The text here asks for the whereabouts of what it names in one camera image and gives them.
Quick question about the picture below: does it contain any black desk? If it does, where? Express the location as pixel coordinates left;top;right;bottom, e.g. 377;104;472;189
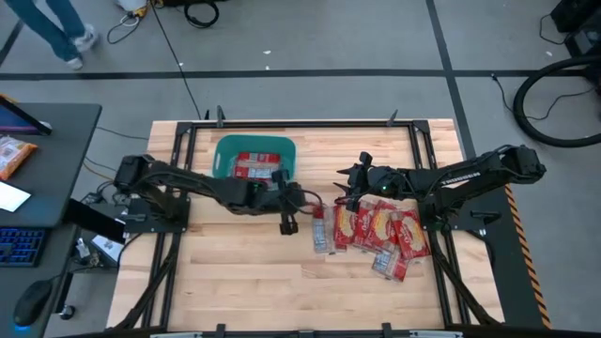
0;101;103;338

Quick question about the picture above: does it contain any black keyboard blue backlight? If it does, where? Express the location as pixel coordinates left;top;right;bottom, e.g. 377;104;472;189
0;226;49;269

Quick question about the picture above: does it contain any black equipment case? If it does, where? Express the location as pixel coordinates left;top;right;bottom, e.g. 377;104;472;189
548;0;601;58

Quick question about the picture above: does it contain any black platform hazard stripe edge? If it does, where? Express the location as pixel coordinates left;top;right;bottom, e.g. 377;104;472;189
469;183;554;330

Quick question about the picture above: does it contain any white paper sheet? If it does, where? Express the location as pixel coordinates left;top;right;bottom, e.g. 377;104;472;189
0;180;33;213

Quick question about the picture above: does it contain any large black hoop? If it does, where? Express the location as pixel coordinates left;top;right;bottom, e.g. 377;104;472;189
512;54;601;149

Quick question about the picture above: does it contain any black flat panel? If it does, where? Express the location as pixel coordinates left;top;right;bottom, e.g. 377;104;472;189
62;196;129;244

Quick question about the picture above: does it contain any coiled black cable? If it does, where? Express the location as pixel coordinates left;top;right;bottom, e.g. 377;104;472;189
182;0;221;29

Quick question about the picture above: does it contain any orange snack bag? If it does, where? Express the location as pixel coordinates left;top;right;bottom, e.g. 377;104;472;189
0;134;39;182

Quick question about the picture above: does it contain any black computer mouse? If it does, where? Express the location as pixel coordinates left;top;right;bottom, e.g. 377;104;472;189
12;278;54;328

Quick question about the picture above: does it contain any white floor object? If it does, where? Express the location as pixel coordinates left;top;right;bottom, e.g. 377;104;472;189
115;0;150;15

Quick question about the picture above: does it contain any thin black floor cable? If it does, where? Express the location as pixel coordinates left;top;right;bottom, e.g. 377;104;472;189
490;72;597;122

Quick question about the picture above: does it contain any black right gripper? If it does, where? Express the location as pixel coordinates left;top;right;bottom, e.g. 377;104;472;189
332;150;408;213

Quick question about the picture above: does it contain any grey device box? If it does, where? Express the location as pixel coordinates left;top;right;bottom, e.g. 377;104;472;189
87;233;126;269

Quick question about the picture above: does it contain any black monitor purple screen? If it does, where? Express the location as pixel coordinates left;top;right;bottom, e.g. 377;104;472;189
0;95;54;137

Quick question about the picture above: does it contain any person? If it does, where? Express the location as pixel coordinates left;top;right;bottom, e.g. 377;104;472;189
3;0;100;72

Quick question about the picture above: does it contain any black metal rig frame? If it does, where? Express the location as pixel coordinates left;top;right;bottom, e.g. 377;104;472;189
105;116;506;338

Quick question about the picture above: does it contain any teal plastic basket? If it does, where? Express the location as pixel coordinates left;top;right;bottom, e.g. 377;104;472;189
211;133;298;182

